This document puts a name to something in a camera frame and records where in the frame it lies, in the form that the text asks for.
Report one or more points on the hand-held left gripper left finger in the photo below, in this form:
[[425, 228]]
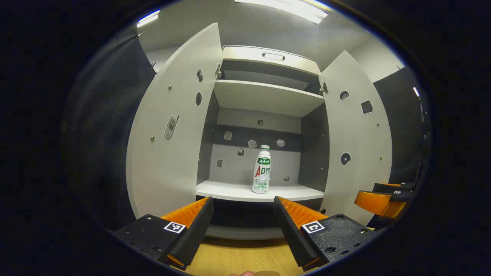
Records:
[[191, 237]]

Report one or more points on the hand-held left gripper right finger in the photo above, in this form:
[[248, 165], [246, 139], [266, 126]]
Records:
[[293, 237]]

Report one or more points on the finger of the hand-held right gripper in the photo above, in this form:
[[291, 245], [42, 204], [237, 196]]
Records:
[[385, 187], [378, 203]]

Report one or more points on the white cabinet door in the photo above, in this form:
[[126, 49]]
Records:
[[360, 184], [172, 172]]

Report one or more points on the white green label bottle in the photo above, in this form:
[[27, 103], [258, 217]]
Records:
[[261, 172]]

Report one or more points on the white grey cabinet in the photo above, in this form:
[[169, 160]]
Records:
[[268, 97]]

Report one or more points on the white cabinet drawer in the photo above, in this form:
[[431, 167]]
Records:
[[245, 53]]

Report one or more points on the long ceiling light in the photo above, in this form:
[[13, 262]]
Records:
[[291, 8]]

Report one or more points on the small ceiling light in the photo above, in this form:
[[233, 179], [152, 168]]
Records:
[[147, 18]]

